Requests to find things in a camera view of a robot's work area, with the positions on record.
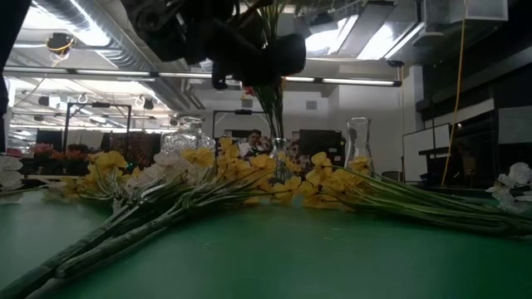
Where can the small ribbed glass vase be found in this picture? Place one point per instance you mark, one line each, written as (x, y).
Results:
(279, 151)

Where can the wide cut-glass vase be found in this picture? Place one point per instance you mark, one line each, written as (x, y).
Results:
(187, 137)

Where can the tall smooth glass vase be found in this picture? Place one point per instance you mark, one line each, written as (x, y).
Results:
(358, 141)

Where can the person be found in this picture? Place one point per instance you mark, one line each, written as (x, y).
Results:
(251, 145)

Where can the black monitor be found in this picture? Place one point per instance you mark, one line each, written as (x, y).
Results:
(320, 143)

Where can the dark patterned cloth panel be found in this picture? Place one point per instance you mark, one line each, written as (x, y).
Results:
(137, 147)

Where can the grey waste bin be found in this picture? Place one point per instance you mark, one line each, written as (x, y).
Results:
(390, 176)

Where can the white ceiling unit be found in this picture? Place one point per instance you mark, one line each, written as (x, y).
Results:
(465, 10)

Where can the black ceiling dome device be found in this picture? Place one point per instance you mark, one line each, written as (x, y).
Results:
(59, 41)

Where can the green table mat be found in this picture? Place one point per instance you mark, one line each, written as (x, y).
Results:
(332, 261)

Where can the dark background monitor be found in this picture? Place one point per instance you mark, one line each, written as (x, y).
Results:
(49, 140)

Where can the background flower display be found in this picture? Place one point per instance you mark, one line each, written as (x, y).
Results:
(50, 151)

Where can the black rack frame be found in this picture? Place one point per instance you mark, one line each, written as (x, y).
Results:
(243, 111)
(101, 104)

